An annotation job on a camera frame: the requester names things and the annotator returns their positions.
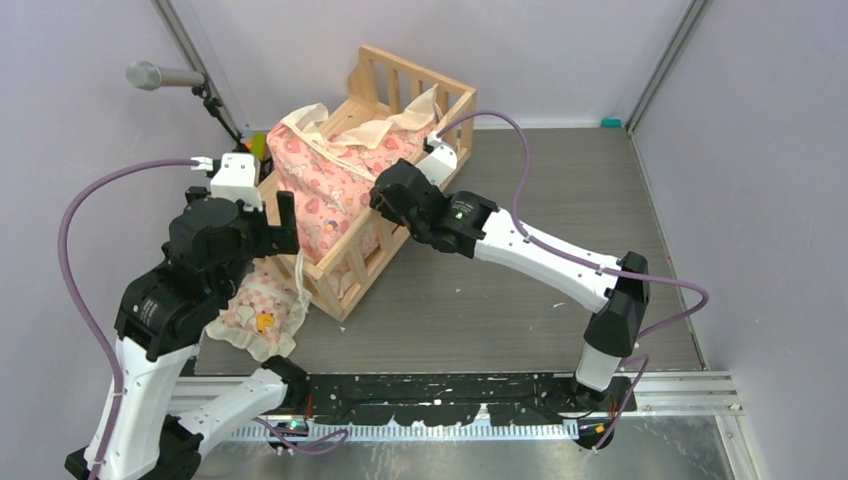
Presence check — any wooden slatted pet bed frame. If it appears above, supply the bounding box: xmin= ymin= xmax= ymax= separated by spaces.
xmin=260 ymin=45 xmax=476 ymax=322

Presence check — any pink printed cushion with ties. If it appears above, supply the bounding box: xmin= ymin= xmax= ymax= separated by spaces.
xmin=266 ymin=84 xmax=444 ymax=313

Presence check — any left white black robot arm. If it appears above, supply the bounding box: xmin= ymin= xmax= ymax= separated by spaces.
xmin=65 ymin=187 xmax=308 ymax=479

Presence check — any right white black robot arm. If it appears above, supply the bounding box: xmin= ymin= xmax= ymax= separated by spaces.
xmin=369 ymin=160 xmax=650 ymax=411

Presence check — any small checkered ruffled pillow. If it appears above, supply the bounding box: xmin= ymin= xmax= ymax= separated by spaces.
xmin=205 ymin=266 xmax=311 ymax=362

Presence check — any orange green toy ball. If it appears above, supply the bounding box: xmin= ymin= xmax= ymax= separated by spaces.
xmin=243 ymin=132 xmax=268 ymax=164

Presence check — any silver microphone on tripod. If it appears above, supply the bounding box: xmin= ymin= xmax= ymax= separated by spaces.
xmin=125 ymin=61 xmax=251 ymax=153

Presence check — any teal small block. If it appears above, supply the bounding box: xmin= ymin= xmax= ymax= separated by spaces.
xmin=600 ymin=118 xmax=623 ymax=129

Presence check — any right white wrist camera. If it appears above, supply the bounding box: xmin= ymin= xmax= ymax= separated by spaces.
xmin=415 ymin=132 xmax=459 ymax=189

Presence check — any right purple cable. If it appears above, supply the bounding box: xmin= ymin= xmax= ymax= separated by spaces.
xmin=433 ymin=109 xmax=710 ymax=455

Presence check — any purple cable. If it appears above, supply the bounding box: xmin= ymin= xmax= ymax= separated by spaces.
xmin=57 ymin=157 xmax=213 ymax=480
xmin=433 ymin=109 xmax=710 ymax=455

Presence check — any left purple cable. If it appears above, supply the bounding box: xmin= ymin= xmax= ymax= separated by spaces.
xmin=57 ymin=157 xmax=213 ymax=480

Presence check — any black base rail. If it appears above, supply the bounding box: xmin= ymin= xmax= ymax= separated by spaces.
xmin=280 ymin=373 xmax=637 ymax=427

